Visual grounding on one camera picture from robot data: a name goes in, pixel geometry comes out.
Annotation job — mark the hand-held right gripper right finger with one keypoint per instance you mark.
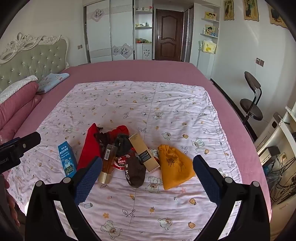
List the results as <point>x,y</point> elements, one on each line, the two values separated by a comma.
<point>208,178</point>

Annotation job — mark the blue box on floor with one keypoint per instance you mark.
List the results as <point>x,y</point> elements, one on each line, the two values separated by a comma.
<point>267,169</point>

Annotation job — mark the white crumpled tissue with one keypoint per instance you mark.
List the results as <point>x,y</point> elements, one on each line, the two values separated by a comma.
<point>153,153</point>

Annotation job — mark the white corner wall shelf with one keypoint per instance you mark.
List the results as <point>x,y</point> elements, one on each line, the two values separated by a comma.
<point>208,37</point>

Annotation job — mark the black sock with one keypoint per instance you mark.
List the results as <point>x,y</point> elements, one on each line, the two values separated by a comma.
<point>122,143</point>

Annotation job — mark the pink printed blanket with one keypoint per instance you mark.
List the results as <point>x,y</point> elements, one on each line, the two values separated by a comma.
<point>161,104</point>

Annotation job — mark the bed with pink sheet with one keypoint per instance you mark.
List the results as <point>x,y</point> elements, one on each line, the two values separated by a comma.
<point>138,69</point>

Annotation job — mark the red snack packet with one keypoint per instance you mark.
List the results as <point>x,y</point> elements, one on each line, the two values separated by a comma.
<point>120,162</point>

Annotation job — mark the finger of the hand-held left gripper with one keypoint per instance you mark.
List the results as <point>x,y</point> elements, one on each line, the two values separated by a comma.
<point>29,140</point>

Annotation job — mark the cartoon picture frame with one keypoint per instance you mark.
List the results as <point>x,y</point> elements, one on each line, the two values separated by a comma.
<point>211,15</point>
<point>210,30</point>

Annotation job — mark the dark wooden door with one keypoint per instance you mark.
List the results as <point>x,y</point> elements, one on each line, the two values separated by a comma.
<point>168,34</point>

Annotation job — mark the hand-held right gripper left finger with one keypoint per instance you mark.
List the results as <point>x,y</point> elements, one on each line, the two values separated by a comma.
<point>89,178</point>

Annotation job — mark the wall poster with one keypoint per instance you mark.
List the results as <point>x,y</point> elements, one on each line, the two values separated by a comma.
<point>251,10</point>
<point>229,10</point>
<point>277,16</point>

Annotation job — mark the red cloth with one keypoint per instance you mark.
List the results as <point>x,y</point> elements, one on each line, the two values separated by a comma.
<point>120,129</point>

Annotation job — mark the green tufted headboard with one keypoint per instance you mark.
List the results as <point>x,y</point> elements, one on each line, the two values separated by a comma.
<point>34,58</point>

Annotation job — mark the white sliding wardrobe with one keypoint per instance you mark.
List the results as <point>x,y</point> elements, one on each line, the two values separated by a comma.
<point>108,30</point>

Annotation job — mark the brown sock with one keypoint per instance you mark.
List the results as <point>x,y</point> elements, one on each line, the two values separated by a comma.
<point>136,173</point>

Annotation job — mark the black round chair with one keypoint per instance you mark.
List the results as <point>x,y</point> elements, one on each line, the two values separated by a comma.
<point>252,111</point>

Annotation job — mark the person's left hand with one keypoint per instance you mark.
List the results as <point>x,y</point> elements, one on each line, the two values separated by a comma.
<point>12,206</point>

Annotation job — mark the white desk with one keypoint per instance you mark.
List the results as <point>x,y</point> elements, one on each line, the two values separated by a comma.
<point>286,143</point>

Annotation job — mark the blue spray box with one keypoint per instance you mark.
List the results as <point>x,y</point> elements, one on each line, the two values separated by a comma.
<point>67,160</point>

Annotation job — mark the amber bottle with gold cap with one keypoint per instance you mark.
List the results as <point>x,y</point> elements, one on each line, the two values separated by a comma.
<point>107,166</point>

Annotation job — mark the pink pillow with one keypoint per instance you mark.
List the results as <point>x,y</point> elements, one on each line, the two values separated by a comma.
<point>18,109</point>

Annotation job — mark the wall switch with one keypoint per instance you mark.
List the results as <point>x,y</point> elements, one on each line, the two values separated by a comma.
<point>80,46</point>
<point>260,61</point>

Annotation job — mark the red cloth pouch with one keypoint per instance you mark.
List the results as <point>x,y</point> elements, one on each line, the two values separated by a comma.
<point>90,143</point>

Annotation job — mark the dark brown cloth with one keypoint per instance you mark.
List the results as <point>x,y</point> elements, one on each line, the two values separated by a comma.
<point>103,136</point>

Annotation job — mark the white knitted towel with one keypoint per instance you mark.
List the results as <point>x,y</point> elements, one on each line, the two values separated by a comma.
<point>16,87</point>

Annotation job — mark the white and black device box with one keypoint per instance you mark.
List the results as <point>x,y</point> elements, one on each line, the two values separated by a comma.
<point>268,155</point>

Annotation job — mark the gold cosmetic box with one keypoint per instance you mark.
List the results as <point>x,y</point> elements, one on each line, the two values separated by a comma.
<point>143,153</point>

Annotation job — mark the white open shelf unit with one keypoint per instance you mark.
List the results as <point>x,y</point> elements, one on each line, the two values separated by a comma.
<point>143,48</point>

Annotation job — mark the yellow cartoon box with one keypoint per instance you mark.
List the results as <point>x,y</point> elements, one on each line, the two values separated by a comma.
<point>208,46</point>

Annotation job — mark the blue folded towel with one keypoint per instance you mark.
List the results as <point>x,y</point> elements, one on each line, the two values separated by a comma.
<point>52,81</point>

